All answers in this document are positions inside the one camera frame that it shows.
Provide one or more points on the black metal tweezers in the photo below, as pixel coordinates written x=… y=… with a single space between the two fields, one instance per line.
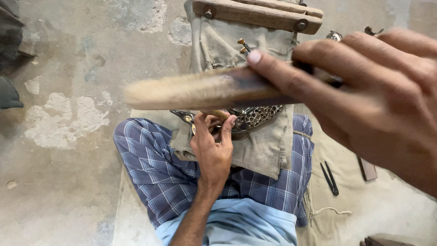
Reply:
x=335 y=190

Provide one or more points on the brown wooden block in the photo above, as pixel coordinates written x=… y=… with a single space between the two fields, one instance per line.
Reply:
x=368 y=170

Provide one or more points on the beige canvas cloth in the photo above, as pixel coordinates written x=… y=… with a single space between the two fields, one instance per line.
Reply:
x=218 y=41

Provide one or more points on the rusty bolt with washer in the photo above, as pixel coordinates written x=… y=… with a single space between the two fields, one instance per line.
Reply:
x=300 y=25
x=209 y=12

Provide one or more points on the blue plaid lungi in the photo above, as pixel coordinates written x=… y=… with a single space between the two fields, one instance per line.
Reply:
x=160 y=177

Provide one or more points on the dark brown block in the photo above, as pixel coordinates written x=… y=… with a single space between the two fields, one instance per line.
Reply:
x=385 y=242

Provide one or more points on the wooden bench clamp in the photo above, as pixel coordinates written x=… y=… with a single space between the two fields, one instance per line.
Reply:
x=252 y=15

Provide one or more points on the shiny silver metal part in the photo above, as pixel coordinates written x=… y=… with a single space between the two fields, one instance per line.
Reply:
x=334 y=35

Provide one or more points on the dark grey cloth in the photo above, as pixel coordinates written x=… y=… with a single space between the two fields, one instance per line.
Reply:
x=9 y=34
x=8 y=95

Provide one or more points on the brass-tipped metal prongs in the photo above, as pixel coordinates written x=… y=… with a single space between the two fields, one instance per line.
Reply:
x=244 y=46

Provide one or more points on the person's right hand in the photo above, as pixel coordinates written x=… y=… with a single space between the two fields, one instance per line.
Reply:
x=385 y=112

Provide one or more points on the tan wooden stick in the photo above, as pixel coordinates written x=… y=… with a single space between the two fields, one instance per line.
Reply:
x=218 y=114

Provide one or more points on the light blue shirt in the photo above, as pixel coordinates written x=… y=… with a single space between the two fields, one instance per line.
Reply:
x=239 y=225

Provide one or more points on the dark metal wing part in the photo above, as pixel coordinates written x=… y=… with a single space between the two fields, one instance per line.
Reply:
x=370 y=31

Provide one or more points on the wooden bristle brush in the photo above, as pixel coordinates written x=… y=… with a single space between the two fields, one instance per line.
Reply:
x=191 y=90

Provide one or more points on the person's left hand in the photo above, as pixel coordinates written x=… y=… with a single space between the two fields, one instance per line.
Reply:
x=213 y=160

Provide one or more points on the silver ornate metal piece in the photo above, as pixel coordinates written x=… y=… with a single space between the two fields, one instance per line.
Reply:
x=256 y=118

